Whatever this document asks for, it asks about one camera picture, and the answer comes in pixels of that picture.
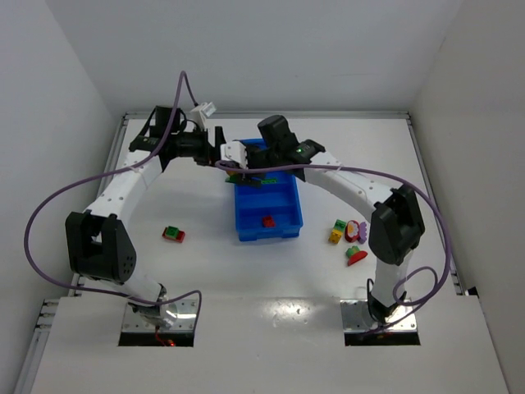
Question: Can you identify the red half round lego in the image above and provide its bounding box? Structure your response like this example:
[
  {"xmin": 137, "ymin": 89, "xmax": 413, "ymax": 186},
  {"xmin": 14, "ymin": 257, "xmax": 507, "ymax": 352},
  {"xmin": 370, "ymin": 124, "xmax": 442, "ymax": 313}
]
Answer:
[{"xmin": 348, "ymin": 250, "xmax": 368, "ymax": 267}]

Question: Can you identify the red white flower lego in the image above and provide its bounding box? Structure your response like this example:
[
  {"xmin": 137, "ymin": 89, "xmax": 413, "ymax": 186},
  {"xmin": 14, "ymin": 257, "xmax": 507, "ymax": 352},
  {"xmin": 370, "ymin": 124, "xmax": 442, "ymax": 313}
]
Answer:
[{"xmin": 344, "ymin": 220, "xmax": 359, "ymax": 243}]

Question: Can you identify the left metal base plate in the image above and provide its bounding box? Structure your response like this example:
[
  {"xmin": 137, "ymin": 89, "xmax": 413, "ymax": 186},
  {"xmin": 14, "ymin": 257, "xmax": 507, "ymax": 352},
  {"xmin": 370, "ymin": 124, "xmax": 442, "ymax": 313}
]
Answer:
[{"xmin": 121, "ymin": 298, "xmax": 199, "ymax": 333}]

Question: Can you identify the yellow lego brick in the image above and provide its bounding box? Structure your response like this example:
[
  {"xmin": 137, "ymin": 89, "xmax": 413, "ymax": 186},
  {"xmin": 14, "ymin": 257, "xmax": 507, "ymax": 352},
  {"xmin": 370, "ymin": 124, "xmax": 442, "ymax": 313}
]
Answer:
[{"xmin": 328, "ymin": 229, "xmax": 343, "ymax": 245}]

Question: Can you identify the red lego brick left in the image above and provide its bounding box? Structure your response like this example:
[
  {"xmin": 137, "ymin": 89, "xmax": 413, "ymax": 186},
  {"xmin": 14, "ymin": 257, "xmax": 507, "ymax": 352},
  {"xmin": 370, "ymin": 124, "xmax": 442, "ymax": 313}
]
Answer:
[{"xmin": 162, "ymin": 226, "xmax": 185, "ymax": 243}]

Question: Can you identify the small red lego brick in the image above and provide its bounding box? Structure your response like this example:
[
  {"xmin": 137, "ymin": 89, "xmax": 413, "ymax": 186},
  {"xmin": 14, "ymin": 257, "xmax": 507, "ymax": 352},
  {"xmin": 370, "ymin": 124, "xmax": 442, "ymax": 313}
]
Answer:
[{"xmin": 262, "ymin": 215, "xmax": 276, "ymax": 228}]

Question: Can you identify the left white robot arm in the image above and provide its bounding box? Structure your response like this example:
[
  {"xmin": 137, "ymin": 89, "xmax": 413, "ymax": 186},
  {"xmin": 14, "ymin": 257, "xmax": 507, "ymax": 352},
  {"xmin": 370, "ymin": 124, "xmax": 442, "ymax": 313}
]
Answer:
[{"xmin": 65, "ymin": 103, "xmax": 225, "ymax": 329}]

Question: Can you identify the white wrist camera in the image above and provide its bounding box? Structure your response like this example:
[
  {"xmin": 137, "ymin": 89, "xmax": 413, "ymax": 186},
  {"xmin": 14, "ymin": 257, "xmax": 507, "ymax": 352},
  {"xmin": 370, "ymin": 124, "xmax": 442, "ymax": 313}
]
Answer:
[
  {"xmin": 220, "ymin": 140, "xmax": 248, "ymax": 169},
  {"xmin": 187, "ymin": 102, "xmax": 217, "ymax": 130}
]

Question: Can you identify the metal base plate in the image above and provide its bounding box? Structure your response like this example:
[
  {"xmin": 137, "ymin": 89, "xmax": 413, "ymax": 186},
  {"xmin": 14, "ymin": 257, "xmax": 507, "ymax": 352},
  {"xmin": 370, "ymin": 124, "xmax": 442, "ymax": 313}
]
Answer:
[
  {"xmin": 340, "ymin": 300, "xmax": 418, "ymax": 334},
  {"xmin": 121, "ymin": 298, "xmax": 199, "ymax": 333}
]

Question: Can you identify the blue divided plastic bin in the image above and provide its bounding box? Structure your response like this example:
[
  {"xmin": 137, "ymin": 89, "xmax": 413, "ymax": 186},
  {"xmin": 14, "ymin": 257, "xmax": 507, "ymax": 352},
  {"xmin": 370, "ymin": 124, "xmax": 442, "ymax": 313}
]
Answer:
[{"xmin": 232, "ymin": 137, "xmax": 305, "ymax": 244}]

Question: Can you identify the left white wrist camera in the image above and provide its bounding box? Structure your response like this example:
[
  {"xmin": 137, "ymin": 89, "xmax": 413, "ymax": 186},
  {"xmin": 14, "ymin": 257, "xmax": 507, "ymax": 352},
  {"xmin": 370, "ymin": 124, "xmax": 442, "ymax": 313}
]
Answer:
[{"xmin": 187, "ymin": 102, "xmax": 217, "ymax": 130}]

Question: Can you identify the green sloped lego brick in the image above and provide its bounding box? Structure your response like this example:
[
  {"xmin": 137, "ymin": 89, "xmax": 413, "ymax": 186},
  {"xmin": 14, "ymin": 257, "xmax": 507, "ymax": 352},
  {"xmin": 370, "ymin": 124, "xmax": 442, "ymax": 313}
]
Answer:
[{"xmin": 225, "ymin": 173, "xmax": 244, "ymax": 184}]

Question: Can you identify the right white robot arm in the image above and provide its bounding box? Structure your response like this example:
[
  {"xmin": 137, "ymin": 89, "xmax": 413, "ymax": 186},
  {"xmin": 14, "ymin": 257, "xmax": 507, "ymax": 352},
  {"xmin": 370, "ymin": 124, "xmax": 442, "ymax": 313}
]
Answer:
[{"xmin": 221, "ymin": 115, "xmax": 425, "ymax": 323}]

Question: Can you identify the green small lego brick right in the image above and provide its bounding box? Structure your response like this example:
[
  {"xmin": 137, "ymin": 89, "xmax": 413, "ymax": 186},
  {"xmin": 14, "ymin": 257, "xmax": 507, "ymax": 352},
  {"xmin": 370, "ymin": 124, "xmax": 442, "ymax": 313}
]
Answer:
[{"xmin": 345, "ymin": 245, "xmax": 360, "ymax": 258}]

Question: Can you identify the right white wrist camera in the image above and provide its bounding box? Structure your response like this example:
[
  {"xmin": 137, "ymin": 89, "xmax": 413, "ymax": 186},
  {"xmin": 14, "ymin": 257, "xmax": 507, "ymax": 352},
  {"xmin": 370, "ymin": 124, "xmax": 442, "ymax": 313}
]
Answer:
[{"xmin": 220, "ymin": 140, "xmax": 248, "ymax": 169}]

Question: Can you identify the green striped lego brick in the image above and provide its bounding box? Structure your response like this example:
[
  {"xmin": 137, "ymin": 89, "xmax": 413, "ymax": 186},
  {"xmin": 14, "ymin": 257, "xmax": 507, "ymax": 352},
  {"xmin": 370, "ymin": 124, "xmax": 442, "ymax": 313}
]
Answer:
[{"xmin": 333, "ymin": 219, "xmax": 347, "ymax": 232}]

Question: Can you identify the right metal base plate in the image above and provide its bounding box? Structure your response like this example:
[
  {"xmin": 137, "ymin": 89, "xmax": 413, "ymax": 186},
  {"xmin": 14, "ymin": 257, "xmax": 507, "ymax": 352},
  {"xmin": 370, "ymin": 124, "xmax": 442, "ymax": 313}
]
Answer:
[{"xmin": 340, "ymin": 300, "xmax": 418, "ymax": 334}]

